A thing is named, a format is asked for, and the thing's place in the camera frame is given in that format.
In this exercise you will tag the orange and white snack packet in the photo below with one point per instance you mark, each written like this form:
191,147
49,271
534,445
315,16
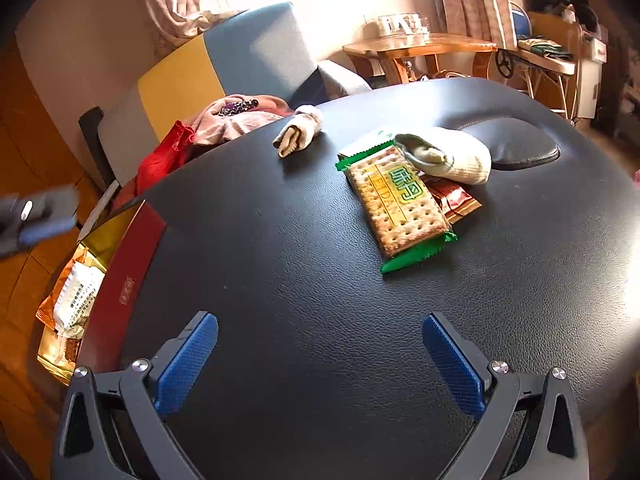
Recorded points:
75,295

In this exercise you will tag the purple patterned cloth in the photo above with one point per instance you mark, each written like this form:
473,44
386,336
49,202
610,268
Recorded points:
237,106

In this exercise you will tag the grey sock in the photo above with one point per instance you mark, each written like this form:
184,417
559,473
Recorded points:
297,132

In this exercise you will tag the clear plastic organizer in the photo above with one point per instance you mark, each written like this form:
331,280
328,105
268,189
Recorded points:
400,25

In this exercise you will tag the green folded cloth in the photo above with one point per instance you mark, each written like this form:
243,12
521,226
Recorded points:
542,46

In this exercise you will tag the pink cloth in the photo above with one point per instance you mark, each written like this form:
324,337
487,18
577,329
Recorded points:
235,125

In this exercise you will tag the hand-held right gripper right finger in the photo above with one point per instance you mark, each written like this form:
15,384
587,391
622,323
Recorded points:
452,370

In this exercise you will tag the beige and green sock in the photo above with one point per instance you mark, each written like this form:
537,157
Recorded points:
460,160

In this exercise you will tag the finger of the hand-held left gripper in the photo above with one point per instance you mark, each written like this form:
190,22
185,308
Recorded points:
55,200
47,232

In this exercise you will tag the wooden side table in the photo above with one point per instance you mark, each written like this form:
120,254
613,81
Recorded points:
425,45

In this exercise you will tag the blue and yellow armchair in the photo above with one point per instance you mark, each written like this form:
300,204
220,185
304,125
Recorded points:
260,50

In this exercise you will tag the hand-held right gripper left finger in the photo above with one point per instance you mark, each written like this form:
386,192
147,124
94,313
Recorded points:
187,360

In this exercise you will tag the pink patterned curtain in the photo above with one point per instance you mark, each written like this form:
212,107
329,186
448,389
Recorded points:
175,0
475,0

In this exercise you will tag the black leather face cushion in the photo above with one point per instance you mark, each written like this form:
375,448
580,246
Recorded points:
520,145

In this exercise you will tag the red and gold box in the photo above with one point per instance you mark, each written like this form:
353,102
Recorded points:
135,260

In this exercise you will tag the brown sachet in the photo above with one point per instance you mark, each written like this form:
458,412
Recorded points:
457,202

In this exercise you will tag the black hand wheel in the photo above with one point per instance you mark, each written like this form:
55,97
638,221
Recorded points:
504,64

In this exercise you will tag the white cabinet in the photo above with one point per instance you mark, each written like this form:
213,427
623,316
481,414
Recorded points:
592,80

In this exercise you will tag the large green cracker packet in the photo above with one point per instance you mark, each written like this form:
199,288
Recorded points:
400,205

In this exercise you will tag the red cloth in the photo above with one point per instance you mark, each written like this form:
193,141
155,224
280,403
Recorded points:
160,160

